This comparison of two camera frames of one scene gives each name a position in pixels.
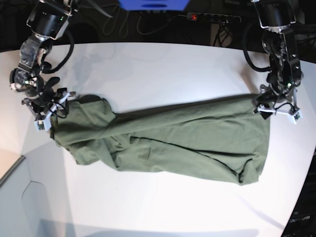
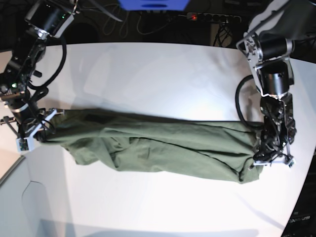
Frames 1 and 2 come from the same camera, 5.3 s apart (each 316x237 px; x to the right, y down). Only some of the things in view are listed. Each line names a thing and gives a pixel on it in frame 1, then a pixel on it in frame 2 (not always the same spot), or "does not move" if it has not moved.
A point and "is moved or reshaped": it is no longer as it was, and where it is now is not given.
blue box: x=155 y=5 does not move
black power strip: x=212 y=17 does not move
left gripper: x=45 y=107 -> x=31 y=128
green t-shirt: x=229 y=138 is moved or reshaped
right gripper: x=268 y=102 -> x=276 y=150
